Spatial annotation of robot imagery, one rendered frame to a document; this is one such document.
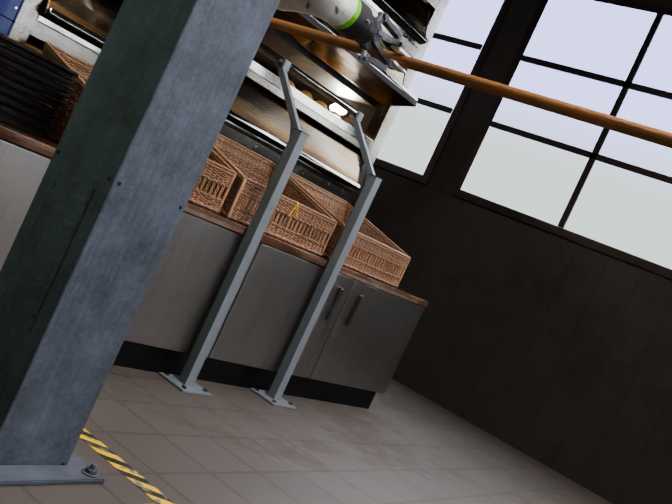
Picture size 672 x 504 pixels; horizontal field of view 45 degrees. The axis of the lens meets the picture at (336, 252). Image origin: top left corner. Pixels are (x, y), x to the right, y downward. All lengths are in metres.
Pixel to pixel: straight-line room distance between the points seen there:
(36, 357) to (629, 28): 4.34
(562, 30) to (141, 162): 4.14
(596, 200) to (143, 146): 3.70
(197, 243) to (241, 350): 0.52
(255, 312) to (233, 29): 1.50
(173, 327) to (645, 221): 2.99
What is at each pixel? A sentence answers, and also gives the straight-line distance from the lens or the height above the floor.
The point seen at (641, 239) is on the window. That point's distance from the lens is 4.85.
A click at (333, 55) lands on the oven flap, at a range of 3.56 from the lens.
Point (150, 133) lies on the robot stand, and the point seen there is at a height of 0.71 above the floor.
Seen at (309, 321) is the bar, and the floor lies 0.34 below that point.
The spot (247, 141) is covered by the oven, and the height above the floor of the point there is 0.88.
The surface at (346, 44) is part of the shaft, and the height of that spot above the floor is 1.17.
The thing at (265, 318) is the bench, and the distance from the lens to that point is 3.00.
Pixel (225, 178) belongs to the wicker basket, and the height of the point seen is 0.70.
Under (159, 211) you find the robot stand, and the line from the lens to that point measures 1.66.
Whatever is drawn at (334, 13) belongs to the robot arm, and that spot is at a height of 1.14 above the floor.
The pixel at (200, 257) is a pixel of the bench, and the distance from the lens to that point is 2.68.
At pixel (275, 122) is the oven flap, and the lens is 3.48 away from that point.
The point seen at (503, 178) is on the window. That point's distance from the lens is 5.17.
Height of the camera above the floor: 0.68
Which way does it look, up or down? 1 degrees down
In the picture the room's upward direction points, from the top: 25 degrees clockwise
